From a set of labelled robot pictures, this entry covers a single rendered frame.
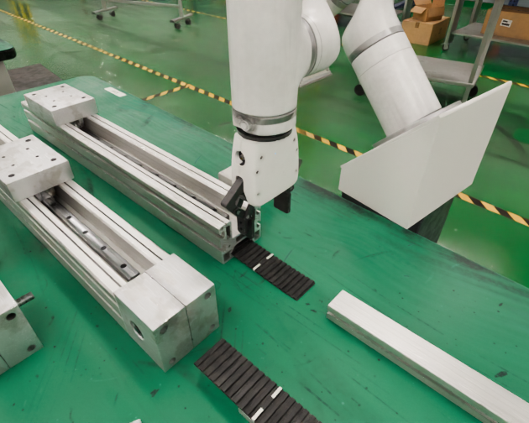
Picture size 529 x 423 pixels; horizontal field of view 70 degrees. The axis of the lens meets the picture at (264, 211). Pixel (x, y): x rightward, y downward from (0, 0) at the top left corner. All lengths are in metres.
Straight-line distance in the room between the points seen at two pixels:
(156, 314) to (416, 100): 0.62
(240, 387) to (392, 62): 0.65
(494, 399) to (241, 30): 0.52
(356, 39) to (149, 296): 0.63
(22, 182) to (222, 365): 0.48
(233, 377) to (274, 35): 0.40
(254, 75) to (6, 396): 0.51
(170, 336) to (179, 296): 0.05
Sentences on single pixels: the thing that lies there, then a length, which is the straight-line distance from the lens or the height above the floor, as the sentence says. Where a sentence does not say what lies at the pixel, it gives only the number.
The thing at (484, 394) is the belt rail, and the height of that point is 0.81.
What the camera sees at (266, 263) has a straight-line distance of 0.68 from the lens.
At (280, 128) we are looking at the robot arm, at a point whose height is 1.06.
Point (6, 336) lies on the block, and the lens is 0.62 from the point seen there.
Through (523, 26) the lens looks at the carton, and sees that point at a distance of 5.22.
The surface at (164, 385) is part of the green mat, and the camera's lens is 0.57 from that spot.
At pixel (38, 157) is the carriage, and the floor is 0.90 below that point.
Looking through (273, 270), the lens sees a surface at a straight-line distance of 0.67.
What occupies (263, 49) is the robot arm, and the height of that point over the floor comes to 1.15.
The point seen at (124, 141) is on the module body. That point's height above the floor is 0.85.
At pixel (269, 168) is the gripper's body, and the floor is 1.00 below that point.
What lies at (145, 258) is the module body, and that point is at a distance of 0.61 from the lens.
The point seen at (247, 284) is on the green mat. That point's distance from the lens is 0.65.
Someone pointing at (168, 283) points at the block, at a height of 0.87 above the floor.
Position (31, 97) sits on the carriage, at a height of 0.90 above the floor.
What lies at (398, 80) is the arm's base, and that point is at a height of 1.01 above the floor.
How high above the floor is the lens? 1.27
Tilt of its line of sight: 38 degrees down
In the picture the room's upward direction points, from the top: straight up
